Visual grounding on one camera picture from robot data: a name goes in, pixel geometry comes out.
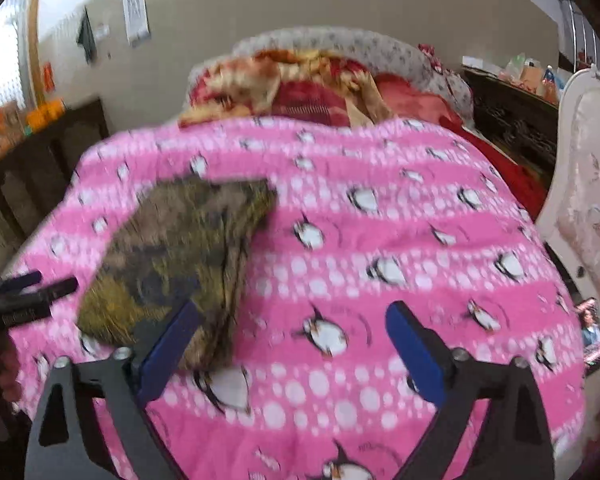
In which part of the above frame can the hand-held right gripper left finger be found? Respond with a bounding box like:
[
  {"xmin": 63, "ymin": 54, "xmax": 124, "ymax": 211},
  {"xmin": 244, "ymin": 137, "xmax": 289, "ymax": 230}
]
[{"xmin": 24, "ymin": 301, "xmax": 203, "ymax": 480}]

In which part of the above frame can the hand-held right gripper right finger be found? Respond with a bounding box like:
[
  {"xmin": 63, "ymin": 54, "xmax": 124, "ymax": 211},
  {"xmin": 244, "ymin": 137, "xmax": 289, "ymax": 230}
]
[{"xmin": 385, "ymin": 301, "xmax": 556, "ymax": 480}]

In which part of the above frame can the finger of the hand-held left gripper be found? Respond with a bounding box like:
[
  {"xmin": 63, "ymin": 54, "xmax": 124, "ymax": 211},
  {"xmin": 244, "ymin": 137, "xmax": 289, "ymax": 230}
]
[
  {"xmin": 0, "ymin": 270, "xmax": 44, "ymax": 295},
  {"xmin": 27, "ymin": 276, "xmax": 79, "ymax": 307}
]

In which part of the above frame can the brown floral patterned shirt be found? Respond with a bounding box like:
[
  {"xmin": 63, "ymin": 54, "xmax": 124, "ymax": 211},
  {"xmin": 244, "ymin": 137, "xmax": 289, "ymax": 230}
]
[{"xmin": 77, "ymin": 176, "xmax": 279, "ymax": 372}]

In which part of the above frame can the person's left hand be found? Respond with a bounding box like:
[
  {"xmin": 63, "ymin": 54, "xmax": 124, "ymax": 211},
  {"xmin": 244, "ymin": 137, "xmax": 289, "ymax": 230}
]
[{"xmin": 0, "ymin": 332, "xmax": 23, "ymax": 403}]

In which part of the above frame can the dark wooden cabinet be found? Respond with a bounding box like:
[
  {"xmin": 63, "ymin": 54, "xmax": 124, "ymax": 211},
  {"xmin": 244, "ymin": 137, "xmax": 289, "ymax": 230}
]
[{"xmin": 0, "ymin": 97, "xmax": 112, "ymax": 243}]

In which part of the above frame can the pink penguin print blanket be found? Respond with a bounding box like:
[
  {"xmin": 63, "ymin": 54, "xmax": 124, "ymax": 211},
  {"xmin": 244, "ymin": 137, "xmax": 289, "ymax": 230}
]
[{"xmin": 10, "ymin": 116, "xmax": 588, "ymax": 480}]

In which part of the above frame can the orange box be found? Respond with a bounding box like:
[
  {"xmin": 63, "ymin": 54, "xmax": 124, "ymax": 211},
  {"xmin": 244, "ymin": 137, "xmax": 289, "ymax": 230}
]
[{"xmin": 26, "ymin": 99, "xmax": 67, "ymax": 134}]

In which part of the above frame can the printed photo card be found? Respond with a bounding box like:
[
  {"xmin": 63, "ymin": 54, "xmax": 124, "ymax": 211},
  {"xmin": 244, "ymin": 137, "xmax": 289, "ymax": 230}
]
[{"xmin": 575, "ymin": 297, "xmax": 600, "ymax": 377}]

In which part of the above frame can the red cloth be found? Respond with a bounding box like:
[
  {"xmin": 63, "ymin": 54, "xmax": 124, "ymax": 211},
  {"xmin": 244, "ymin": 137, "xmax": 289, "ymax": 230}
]
[{"xmin": 455, "ymin": 127, "xmax": 547, "ymax": 221}]

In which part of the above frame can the bright window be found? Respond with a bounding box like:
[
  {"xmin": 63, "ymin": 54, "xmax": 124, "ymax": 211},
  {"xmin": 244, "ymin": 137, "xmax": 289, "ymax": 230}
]
[{"xmin": 0, "ymin": 0, "xmax": 37, "ymax": 123}]

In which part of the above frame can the white ornate upholstered chair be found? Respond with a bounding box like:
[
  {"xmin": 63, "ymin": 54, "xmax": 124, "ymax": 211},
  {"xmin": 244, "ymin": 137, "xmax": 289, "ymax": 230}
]
[{"xmin": 535, "ymin": 67, "xmax": 600, "ymax": 343}]

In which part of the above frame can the dark carved wooden headboard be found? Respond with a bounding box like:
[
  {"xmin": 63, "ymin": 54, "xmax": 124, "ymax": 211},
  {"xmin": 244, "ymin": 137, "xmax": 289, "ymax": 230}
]
[{"xmin": 462, "ymin": 66, "xmax": 561, "ymax": 163}]

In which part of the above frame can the red and gold floral quilt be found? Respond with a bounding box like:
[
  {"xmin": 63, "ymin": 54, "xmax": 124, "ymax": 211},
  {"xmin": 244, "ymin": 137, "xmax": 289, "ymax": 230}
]
[{"xmin": 180, "ymin": 49, "xmax": 461, "ymax": 128}]

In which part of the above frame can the grey floral pillow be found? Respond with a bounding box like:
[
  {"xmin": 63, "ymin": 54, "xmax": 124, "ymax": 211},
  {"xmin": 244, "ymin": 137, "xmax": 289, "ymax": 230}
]
[{"xmin": 187, "ymin": 27, "xmax": 476, "ymax": 116}]

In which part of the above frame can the dark cloth hanging on wall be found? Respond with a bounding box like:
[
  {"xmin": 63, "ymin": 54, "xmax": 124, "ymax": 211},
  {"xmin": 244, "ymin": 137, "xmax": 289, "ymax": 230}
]
[{"xmin": 76, "ymin": 6, "xmax": 99, "ymax": 64}]

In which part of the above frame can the white wall calendar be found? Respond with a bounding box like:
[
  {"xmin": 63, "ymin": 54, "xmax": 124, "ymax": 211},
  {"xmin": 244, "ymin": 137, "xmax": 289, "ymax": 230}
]
[{"xmin": 121, "ymin": 0, "xmax": 152, "ymax": 47}]

